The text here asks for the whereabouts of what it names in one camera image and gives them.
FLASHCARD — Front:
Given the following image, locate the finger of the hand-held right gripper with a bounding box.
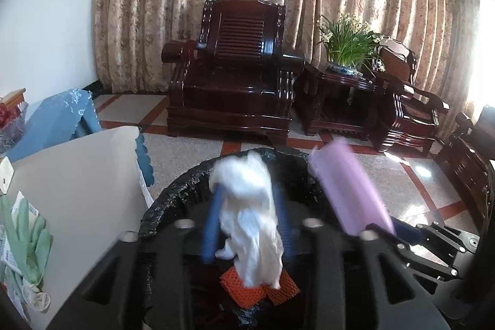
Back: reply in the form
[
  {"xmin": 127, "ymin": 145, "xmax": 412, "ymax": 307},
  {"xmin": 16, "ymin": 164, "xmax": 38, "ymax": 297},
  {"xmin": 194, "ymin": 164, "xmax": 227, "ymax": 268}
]
[
  {"xmin": 366, "ymin": 224, "xmax": 463, "ymax": 281},
  {"xmin": 394, "ymin": 219, "xmax": 481, "ymax": 257}
]

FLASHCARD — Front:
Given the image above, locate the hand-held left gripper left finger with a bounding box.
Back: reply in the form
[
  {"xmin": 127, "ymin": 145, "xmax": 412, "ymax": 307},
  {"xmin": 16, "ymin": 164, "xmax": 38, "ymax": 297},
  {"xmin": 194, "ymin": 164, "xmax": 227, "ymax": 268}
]
[{"xmin": 46, "ymin": 181, "xmax": 227, "ymax": 330}]

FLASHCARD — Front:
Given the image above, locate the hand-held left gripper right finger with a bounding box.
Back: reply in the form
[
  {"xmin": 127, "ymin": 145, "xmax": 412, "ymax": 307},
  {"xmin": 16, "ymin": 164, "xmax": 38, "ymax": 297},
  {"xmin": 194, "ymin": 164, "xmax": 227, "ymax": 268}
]
[{"xmin": 272, "ymin": 183, "xmax": 449, "ymax": 330}]

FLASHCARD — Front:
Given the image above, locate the white plastic bag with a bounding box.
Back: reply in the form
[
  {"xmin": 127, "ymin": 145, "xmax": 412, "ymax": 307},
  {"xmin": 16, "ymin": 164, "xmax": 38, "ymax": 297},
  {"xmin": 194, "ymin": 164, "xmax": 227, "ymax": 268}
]
[{"xmin": 209, "ymin": 150, "xmax": 285, "ymax": 290}]

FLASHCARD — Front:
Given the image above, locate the trash bin with black liner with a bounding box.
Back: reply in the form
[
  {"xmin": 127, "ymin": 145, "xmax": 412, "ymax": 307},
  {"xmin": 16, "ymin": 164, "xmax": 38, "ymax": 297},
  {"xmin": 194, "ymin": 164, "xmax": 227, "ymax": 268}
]
[{"xmin": 139, "ymin": 148, "xmax": 387, "ymax": 330}]

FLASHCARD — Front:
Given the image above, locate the purple plastic bag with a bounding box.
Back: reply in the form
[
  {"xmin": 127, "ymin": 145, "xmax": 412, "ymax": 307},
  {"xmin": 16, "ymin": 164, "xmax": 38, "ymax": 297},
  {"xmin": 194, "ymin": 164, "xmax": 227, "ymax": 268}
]
[{"xmin": 308, "ymin": 139, "xmax": 396, "ymax": 237}]

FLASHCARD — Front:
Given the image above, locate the orange foam fruit net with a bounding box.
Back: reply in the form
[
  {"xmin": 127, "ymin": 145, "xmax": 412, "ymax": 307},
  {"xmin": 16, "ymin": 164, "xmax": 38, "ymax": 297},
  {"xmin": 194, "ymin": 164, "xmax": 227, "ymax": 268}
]
[{"xmin": 220, "ymin": 267, "xmax": 300, "ymax": 309}]

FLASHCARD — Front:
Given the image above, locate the dark wooden bench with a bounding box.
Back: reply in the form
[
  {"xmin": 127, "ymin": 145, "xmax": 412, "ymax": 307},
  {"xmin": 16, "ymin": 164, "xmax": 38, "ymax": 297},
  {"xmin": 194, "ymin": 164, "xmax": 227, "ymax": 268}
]
[{"xmin": 435, "ymin": 106, "xmax": 495, "ymax": 234}]

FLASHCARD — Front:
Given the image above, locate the dark wooden armchair woven back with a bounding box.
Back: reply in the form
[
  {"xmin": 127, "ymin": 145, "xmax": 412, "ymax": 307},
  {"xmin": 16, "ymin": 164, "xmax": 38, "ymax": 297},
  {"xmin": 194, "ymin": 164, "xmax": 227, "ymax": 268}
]
[{"xmin": 371, "ymin": 38, "xmax": 451, "ymax": 156}]

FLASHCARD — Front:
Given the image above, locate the dark wooden slatted armchair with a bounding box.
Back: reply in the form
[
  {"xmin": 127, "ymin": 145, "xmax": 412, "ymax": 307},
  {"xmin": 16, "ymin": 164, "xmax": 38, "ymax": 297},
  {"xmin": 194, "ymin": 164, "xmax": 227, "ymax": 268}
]
[{"xmin": 161, "ymin": 0, "xmax": 306, "ymax": 145}]

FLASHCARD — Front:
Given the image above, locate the dark wooden side table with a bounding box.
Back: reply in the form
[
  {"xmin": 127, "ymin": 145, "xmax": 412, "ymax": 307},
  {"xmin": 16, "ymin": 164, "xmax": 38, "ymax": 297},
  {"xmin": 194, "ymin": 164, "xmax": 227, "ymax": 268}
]
[{"xmin": 296, "ymin": 61, "xmax": 387, "ymax": 139}]

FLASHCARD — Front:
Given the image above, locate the green rubber glove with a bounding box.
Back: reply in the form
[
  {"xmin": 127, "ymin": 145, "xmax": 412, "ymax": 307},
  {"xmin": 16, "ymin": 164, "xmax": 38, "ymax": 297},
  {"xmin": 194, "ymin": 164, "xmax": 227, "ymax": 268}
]
[{"xmin": 0, "ymin": 195, "xmax": 53, "ymax": 288}]

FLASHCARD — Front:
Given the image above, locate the cream crumpled glove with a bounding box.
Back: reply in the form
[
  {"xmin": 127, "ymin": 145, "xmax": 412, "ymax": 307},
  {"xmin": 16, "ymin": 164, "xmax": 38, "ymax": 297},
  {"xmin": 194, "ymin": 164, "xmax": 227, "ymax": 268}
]
[{"xmin": 22, "ymin": 281, "xmax": 52, "ymax": 312}]

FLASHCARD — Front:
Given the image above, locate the blue cloth-covered stool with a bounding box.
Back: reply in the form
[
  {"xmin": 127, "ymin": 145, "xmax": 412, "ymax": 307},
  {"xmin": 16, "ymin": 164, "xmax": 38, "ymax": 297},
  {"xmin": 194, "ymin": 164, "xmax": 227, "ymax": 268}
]
[{"xmin": 8, "ymin": 88, "xmax": 155, "ymax": 187}]

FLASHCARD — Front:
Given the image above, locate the potted green plant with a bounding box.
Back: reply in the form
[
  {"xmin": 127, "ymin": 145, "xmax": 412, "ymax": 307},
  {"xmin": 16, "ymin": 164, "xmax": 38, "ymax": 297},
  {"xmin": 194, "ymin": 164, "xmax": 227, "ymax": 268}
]
[{"xmin": 317, "ymin": 13, "xmax": 387, "ymax": 76}]

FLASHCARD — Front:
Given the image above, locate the small white card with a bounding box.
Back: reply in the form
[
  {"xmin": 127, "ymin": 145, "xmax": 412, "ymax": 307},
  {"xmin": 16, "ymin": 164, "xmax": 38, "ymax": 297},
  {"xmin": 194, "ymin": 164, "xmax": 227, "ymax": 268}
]
[{"xmin": 0, "ymin": 156, "xmax": 15, "ymax": 194}]

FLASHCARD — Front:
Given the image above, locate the beige floral curtain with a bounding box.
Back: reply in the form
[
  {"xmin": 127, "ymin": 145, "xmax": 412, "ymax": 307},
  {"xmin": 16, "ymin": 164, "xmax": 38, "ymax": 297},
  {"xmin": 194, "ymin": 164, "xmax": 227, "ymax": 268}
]
[{"xmin": 93, "ymin": 0, "xmax": 492, "ymax": 99}]

